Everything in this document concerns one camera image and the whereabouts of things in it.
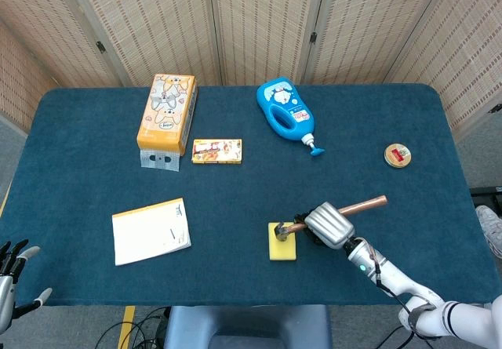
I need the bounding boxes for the blue cartoon pump bottle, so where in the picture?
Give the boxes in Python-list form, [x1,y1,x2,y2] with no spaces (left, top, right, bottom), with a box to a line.
[256,76,326,158]

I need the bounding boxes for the black floor cables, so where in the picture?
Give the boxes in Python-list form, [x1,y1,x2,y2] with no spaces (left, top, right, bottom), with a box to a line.
[93,305,172,349]

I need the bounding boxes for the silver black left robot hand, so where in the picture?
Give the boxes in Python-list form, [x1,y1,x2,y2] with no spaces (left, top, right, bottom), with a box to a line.
[0,238,53,333]

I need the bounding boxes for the yellow curry box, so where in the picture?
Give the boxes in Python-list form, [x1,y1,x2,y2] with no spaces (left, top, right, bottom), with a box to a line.
[191,138,243,165]

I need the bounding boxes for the white notepad yellow binding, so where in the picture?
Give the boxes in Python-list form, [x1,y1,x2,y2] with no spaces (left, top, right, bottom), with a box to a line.
[111,197,193,267]

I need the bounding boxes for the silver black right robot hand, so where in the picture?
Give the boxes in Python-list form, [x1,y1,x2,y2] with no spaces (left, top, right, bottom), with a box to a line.
[292,202,356,251]

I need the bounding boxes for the wooden handle claw hammer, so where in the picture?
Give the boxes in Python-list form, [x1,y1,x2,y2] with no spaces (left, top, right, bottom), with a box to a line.
[273,194,388,243]

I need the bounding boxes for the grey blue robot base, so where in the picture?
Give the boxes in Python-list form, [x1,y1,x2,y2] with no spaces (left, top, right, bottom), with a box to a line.
[163,304,333,349]

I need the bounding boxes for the yellow sponge block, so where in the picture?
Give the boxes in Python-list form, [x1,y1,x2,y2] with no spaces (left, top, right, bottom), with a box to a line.
[267,221,298,262]

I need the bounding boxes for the bamboo folding screen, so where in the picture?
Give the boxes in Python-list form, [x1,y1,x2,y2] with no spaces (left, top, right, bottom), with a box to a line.
[0,0,502,134]

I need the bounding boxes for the round gold tin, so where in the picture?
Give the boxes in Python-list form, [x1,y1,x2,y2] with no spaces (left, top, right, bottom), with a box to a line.
[384,143,413,168]

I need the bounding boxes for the black box on floor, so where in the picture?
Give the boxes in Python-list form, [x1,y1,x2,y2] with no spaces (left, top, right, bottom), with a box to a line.
[469,186,502,209]

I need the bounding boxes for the orange cartoon tissue pack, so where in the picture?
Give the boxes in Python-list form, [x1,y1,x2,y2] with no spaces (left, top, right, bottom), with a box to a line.
[136,73,199,173]

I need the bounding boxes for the blue felt table cover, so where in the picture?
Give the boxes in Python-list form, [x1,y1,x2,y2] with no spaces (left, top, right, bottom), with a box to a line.
[0,83,489,307]

